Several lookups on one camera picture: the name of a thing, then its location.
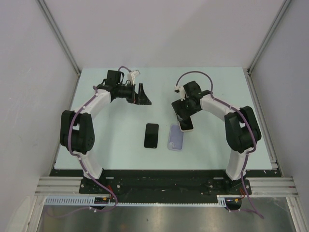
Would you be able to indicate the front aluminium rail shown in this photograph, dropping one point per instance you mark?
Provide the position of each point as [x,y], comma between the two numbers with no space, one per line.
[58,184]

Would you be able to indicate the grey slotted cable duct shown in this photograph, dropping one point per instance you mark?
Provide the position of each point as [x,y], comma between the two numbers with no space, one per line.
[204,201]

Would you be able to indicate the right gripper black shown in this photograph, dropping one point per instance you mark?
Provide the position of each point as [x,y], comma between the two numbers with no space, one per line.
[178,105]

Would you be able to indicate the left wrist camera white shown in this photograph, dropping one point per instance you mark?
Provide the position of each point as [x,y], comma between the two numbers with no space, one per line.
[131,76]

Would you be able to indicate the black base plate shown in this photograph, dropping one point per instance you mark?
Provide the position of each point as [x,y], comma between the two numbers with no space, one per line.
[160,185]

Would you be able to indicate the aluminium rail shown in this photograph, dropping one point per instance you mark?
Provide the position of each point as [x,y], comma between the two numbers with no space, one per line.
[294,205]
[58,184]

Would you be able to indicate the right side aluminium rail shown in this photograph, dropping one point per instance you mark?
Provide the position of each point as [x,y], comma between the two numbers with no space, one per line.
[294,205]

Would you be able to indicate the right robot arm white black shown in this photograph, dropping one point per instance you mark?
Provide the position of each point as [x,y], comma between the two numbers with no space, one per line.
[241,128]

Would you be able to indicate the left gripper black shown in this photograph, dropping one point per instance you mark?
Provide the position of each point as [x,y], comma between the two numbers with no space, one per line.
[140,98]

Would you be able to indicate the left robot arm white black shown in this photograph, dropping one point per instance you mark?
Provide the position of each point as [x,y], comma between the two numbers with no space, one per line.
[77,133]

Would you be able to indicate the lilac silicone phone case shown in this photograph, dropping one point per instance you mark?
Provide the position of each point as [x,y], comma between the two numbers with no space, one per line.
[175,141]

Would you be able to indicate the aluminium frame post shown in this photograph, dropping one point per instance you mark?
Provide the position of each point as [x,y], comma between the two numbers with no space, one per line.
[284,8]
[58,34]

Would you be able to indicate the right aluminium frame post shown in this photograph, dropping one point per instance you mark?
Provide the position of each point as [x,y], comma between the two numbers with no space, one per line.
[284,8]

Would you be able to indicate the left aluminium frame post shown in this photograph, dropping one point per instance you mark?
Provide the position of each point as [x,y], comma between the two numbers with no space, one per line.
[58,34]

